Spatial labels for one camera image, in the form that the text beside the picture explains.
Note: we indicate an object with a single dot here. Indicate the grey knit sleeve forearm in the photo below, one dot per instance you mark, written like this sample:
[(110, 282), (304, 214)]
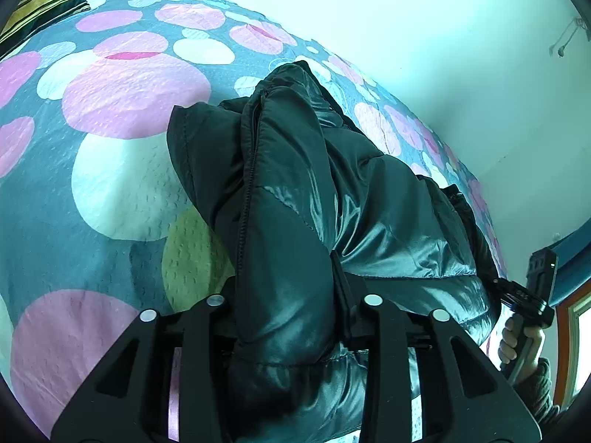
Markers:
[(535, 392)]

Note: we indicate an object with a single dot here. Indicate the person's right hand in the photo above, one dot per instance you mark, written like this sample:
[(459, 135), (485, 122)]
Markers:
[(526, 344)]

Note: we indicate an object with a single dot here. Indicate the teal window ledge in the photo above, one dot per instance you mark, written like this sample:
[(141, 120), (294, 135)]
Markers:
[(573, 271)]

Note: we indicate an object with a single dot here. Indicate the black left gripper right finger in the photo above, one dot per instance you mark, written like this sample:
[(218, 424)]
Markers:
[(425, 369)]

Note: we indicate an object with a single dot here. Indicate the yellow black striped pillow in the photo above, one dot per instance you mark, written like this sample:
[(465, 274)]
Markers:
[(29, 17)]

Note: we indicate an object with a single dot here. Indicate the black shiny puffer jacket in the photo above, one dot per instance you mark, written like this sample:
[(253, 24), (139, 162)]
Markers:
[(291, 187)]

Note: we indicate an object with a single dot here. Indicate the polka dot bed sheet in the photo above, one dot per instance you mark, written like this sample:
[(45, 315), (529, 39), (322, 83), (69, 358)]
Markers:
[(94, 223)]

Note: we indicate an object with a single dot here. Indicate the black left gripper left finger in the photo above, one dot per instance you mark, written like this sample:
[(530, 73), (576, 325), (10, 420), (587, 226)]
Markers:
[(125, 398)]

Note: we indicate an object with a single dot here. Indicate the wall hook with cord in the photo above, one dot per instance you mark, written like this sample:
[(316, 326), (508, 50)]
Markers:
[(575, 26)]

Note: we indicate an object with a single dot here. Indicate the orange window frame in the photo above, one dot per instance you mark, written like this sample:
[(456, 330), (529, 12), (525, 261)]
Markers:
[(573, 367)]

